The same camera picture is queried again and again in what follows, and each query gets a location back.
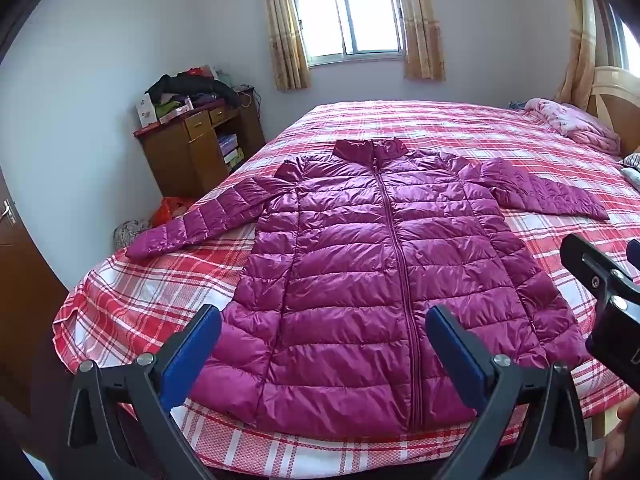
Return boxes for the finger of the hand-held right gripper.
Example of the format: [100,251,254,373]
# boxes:
[560,234,640,311]

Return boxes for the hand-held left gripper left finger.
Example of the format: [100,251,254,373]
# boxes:
[66,304,223,480]

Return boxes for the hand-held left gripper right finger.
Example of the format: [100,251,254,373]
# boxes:
[426,304,590,480]

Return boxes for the magenta puffer jacket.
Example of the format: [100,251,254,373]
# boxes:
[125,139,610,437]

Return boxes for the pile of dark clothes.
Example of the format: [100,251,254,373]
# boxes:
[145,72,241,111]

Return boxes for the person's right hand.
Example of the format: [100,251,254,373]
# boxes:
[590,400,640,480]

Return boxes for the pink blanket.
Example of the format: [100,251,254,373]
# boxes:
[522,98,623,156]

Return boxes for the grey patterned bag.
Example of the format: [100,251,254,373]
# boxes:
[112,217,153,251]

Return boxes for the orange plastic bag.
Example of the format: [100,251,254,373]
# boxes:
[150,196,196,228]

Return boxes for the wooden headboard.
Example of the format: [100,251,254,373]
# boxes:
[587,65,640,156]

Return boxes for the brown wooden door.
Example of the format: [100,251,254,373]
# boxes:
[0,170,68,411]

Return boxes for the brown wooden cabinet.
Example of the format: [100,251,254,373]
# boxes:
[134,91,266,198]

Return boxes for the beige patterned curtain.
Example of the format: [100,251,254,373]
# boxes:
[555,0,598,111]
[395,0,447,81]
[260,0,312,92]

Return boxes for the stack of boxes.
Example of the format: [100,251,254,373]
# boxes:
[217,132,246,171]

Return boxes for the bed with red plaid sheet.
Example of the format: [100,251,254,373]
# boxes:
[52,100,640,480]

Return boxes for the flat pink box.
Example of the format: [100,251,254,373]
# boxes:
[157,105,193,123]

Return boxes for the white carton box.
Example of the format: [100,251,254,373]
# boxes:
[136,93,160,129]

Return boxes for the window with white frame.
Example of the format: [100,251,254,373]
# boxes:
[290,0,406,66]

